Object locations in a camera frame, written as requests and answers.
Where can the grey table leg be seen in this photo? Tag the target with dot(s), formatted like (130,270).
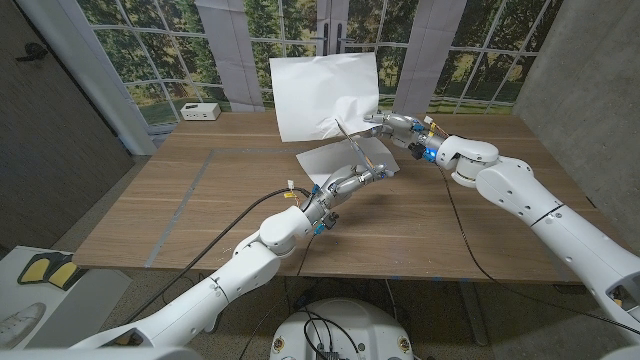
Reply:
(472,315)

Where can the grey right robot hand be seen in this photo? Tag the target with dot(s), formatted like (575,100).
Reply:
(412,132)

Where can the white power strip box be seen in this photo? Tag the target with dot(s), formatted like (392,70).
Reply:
(200,111)

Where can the white paper sheet underneath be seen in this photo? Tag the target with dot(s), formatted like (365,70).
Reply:
(330,160)

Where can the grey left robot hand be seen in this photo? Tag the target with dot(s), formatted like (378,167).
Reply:
(342,185)

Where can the white sneaker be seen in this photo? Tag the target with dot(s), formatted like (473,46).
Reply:
(20,325)

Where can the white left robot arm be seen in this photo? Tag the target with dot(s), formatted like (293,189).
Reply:
(235,280)

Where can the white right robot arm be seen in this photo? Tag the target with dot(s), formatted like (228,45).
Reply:
(545,210)

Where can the yellow black foot pedal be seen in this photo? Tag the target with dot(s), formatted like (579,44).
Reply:
(37,270)

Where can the large white paper sheet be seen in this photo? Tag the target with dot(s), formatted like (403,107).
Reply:
(320,95)

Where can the printed window forest backdrop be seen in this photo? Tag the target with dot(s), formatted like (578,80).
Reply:
(200,60)

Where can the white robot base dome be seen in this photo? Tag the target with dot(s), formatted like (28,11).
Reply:
(360,320)

